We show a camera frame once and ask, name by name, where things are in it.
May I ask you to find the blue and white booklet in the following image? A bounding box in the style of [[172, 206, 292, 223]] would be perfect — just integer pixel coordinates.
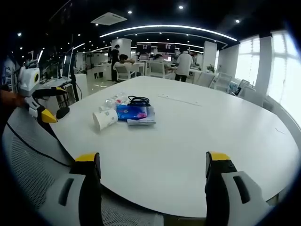
[[127, 105, 157, 126]]

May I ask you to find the clear plastic bottle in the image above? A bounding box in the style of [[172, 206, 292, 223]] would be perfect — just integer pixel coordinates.
[[98, 92, 129, 113]]

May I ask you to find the dark computer monitor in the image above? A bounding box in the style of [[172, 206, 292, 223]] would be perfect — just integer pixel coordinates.
[[62, 46, 75, 80]]

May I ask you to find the small black oval object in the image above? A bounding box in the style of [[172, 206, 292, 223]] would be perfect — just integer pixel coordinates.
[[55, 107, 71, 119]]

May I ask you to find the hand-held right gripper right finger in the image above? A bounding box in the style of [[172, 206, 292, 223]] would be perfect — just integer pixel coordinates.
[[205, 151, 275, 226]]

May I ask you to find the white office chair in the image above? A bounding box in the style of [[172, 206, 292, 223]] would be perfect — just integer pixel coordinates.
[[149, 61, 174, 80], [209, 72, 233, 92], [114, 64, 137, 82], [235, 79, 257, 97]]

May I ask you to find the table cable cover strip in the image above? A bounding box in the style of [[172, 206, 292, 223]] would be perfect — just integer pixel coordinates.
[[158, 94, 202, 107]]

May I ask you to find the blue tissue packet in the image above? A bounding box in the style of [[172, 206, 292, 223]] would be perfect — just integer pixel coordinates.
[[116, 104, 149, 121]]

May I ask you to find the long black cable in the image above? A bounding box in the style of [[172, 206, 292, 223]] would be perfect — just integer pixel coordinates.
[[6, 121, 74, 168]]

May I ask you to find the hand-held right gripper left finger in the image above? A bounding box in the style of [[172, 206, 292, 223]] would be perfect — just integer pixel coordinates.
[[39, 152, 103, 226]]

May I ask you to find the grey mesh office chair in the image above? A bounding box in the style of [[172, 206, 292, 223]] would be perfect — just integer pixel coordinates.
[[2, 105, 165, 226]]

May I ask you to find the ceiling air conditioner vent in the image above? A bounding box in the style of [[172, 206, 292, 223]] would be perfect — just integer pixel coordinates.
[[90, 11, 128, 26]]

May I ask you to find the white side desk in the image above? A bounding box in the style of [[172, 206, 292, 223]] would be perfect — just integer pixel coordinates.
[[39, 75, 82, 111]]

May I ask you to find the white paper cup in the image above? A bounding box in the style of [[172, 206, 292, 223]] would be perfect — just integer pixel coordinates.
[[92, 107, 119, 131]]

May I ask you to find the white table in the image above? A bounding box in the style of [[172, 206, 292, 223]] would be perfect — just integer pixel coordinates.
[[50, 75, 301, 218]]

